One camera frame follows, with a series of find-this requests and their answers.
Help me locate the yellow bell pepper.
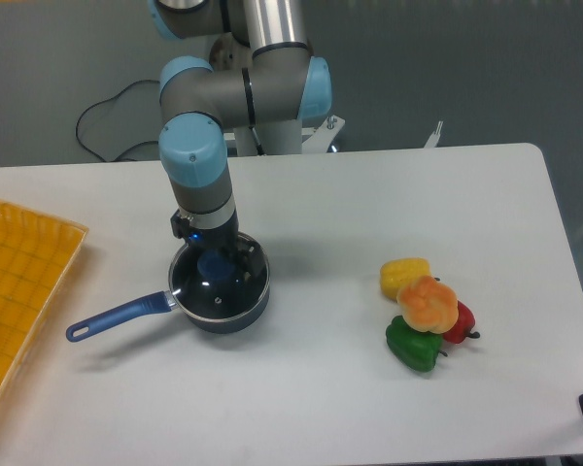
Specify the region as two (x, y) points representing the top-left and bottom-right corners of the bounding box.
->
(380, 257), (431, 300)

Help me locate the blue saucepan with handle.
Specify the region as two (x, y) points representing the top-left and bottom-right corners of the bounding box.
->
(66, 232), (270, 343)

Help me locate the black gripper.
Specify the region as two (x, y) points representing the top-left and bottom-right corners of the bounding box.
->
(170, 210), (265, 284)

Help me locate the yellow plastic basket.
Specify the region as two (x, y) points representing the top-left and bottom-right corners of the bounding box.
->
(0, 200), (88, 397)

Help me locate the orange bell pepper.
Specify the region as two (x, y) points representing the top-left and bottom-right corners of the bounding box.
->
(397, 276), (459, 334)

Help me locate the red bell pepper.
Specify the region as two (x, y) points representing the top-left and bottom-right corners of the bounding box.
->
(443, 301), (480, 344)

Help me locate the green bell pepper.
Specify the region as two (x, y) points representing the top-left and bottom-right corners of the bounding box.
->
(385, 316), (448, 373)

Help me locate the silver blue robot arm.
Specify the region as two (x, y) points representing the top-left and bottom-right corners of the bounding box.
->
(148, 1), (332, 282)

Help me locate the white base bracket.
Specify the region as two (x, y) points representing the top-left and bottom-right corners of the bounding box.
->
(301, 115), (444, 153)

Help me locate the glass lid blue knob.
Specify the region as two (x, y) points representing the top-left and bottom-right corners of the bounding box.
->
(168, 233), (270, 333)

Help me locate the black floor cable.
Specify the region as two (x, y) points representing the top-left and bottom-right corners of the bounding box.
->
(74, 80), (162, 163)

